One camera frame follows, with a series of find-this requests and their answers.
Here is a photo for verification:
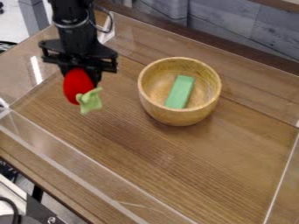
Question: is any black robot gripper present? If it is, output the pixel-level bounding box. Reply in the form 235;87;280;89
38;24;117;87

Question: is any red plush fruit green leaf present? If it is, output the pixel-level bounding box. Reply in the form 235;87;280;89
62;68;103;114

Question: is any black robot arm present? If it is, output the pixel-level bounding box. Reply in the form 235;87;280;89
38;0;117;86

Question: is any wooden bowl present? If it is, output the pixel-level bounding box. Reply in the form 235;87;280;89
137;57;221;126

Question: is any green rectangular block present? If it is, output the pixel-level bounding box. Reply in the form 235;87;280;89
163;75;195;109

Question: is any black device lower left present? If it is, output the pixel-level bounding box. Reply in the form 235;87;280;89
0;194;68;224

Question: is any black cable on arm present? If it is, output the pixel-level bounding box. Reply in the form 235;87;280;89
92;8;116;34

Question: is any grey post upper left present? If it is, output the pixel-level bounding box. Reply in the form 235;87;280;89
17;0;49;36

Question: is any clear acrylic tray enclosure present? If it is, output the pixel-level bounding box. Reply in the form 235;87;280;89
0;16;299;224

